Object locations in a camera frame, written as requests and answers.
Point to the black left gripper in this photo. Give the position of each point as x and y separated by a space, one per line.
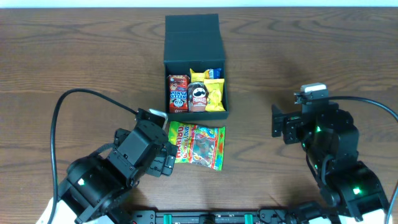
165 158

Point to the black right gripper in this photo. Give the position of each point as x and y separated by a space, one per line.
291 124

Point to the green Haribo gummy bag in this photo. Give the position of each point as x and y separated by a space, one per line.
198 144

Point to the yellow snack bar wrapper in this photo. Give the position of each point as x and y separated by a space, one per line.
215 95

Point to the red Hello Panda box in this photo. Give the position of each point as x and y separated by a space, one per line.
178 85

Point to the blue Oreo cookie pack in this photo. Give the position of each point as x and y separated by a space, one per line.
214 73

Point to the small Pringles can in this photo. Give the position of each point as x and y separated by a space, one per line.
197 97

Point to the small yellow snack packet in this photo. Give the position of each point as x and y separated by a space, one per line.
198 76

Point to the black gift box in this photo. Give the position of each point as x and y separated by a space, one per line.
193 42

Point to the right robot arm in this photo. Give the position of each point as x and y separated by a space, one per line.
330 139

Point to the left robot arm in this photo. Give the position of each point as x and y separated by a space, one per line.
97 184

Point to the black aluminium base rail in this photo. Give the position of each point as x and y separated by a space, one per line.
261 216

